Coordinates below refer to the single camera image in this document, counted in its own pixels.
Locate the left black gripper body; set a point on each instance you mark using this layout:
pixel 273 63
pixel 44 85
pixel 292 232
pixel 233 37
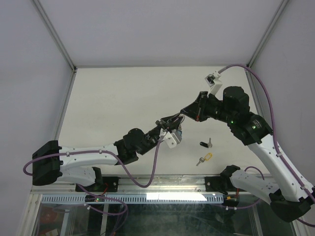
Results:
pixel 164 125

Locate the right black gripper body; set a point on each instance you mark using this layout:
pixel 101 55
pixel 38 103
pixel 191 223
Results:
pixel 210 108

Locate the large keyring with coloured keys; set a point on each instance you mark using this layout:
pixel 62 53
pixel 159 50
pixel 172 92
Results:
pixel 177 130

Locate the key with black tag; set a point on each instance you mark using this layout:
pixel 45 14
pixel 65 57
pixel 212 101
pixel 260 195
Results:
pixel 206 145

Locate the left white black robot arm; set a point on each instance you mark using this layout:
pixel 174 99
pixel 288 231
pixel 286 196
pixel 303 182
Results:
pixel 52 162

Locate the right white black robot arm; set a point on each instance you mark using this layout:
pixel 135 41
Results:
pixel 291 196

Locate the key with yellow tag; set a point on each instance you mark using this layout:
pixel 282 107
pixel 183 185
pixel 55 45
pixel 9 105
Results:
pixel 207 157

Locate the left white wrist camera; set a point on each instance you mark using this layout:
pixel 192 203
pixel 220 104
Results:
pixel 172 139

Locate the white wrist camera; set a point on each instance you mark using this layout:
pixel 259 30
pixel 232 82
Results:
pixel 214 82
pixel 172 139

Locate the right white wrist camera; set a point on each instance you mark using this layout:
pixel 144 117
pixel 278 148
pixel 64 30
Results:
pixel 214 82

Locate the aluminium mounting rail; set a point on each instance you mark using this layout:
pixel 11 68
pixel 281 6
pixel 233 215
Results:
pixel 185 183

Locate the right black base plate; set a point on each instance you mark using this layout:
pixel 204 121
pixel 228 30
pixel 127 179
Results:
pixel 218 184

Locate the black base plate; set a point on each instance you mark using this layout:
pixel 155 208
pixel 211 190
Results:
pixel 218 184
pixel 110 184

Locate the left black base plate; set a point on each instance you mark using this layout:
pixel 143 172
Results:
pixel 110 184

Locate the grey slotted cable duct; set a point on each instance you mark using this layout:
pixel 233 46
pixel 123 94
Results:
pixel 149 198

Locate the right aluminium frame post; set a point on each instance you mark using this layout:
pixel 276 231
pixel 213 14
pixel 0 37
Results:
pixel 269 31

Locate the aluminium frame post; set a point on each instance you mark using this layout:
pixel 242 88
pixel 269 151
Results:
pixel 53 33
pixel 269 31

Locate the left aluminium frame post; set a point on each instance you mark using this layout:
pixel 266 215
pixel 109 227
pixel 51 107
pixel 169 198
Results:
pixel 53 33

